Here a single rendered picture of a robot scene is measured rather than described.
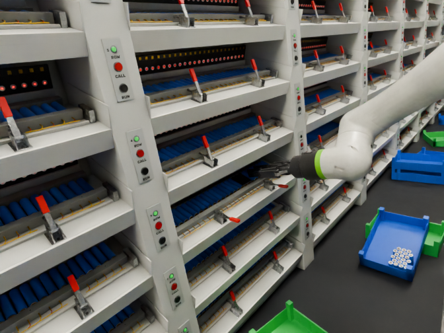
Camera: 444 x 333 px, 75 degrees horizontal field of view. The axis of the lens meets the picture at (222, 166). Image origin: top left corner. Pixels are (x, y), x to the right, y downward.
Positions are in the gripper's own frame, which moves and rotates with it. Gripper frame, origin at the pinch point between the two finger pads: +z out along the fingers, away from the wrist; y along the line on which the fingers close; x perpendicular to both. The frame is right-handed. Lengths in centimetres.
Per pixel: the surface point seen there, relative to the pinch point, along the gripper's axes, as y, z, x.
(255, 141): 2.4, -4.9, -11.4
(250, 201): 10.8, -2.3, 7.7
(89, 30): 52, -16, -46
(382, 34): -157, -4, -42
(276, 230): -0.2, 0.1, 24.6
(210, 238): 32.5, -3.6, 9.6
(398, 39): -157, -12, -35
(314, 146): -44.2, 1.1, 3.7
